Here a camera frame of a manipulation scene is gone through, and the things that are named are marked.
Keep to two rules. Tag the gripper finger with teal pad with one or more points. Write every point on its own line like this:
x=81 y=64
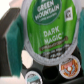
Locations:
x=14 y=36

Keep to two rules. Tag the orange lid kcup in drawer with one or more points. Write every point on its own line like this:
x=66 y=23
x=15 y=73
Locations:
x=69 y=68

